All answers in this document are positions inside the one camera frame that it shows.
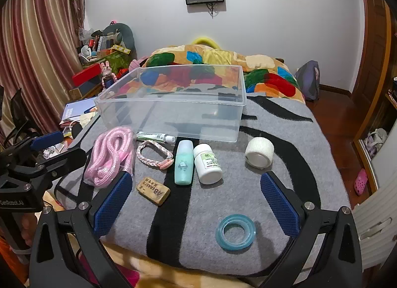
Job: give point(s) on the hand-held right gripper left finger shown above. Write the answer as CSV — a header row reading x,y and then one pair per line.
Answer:
x,y
113,201

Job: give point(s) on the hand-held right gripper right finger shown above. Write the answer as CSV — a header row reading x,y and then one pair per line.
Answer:
x,y
278,204

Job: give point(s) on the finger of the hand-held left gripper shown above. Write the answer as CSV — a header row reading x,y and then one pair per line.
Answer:
x,y
46,141
69,158

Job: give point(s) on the person's left hand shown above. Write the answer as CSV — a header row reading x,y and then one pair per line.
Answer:
x,y
28,227

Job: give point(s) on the black chair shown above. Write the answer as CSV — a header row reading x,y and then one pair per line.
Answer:
x,y
18,114

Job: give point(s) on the tan eraser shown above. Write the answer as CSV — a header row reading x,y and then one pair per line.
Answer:
x,y
152,190

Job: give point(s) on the blue notebook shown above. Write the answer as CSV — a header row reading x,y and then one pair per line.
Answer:
x,y
76,109

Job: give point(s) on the white bandage roll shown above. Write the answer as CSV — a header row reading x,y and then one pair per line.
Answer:
x,y
263,148

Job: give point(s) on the grey black striped blanket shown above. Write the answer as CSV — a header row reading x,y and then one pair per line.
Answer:
x,y
217,196

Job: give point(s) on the blue clear tape roll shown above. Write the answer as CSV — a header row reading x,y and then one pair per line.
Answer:
x,y
220,232

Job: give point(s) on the white green ointment tube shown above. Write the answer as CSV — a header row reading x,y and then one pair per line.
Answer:
x,y
155,136

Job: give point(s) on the teal plastic bottle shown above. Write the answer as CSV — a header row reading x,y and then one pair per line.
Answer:
x,y
183,167

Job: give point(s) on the red box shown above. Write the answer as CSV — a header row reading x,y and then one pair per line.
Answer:
x,y
88,74

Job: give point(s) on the white pill bottle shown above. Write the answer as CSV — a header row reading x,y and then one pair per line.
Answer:
x,y
207,167

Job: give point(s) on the pink clog shoe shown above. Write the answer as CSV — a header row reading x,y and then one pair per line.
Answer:
x,y
361,181

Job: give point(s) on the pink bunny toy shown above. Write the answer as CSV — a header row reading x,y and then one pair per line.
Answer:
x,y
107,74

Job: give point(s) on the pink striped curtain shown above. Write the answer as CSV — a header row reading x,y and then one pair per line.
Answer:
x,y
34,42

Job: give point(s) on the clear plastic storage box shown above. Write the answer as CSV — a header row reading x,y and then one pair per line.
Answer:
x,y
173,122

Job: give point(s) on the white slatted panel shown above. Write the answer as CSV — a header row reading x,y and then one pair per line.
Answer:
x,y
377,226

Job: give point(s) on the green cardboard box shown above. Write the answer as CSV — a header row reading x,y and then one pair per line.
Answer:
x,y
118,60

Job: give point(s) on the white handbag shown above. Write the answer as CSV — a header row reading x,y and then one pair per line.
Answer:
x,y
377,140

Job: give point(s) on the purple backpack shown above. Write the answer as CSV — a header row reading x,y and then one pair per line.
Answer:
x,y
307,80

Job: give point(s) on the grey plush toy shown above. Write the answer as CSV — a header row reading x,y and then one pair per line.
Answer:
x,y
122,33

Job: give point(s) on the colourful patchwork quilt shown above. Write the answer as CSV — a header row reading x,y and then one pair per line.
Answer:
x,y
263,67

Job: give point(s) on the wooden wardrobe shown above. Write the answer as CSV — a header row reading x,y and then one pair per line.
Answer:
x,y
377,58

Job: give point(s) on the yellow pillow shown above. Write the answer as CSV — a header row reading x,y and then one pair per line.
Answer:
x,y
204,40

